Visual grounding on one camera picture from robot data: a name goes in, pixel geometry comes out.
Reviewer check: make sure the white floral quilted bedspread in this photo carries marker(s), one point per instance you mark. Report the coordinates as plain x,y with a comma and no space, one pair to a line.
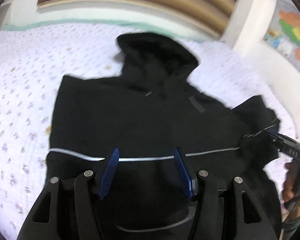
32,64

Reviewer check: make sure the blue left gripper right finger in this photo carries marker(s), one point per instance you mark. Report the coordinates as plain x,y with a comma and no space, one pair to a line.
186,173

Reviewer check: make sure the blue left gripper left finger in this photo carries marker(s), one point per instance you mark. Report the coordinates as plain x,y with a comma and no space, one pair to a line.
107,171

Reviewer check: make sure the black hooded jacket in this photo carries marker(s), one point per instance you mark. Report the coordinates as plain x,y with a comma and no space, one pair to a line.
146,112

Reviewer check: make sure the person's right hand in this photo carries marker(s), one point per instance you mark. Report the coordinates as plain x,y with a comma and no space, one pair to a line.
287,193

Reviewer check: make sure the colourful wall map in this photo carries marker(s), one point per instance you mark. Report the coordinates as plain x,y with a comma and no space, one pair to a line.
283,32

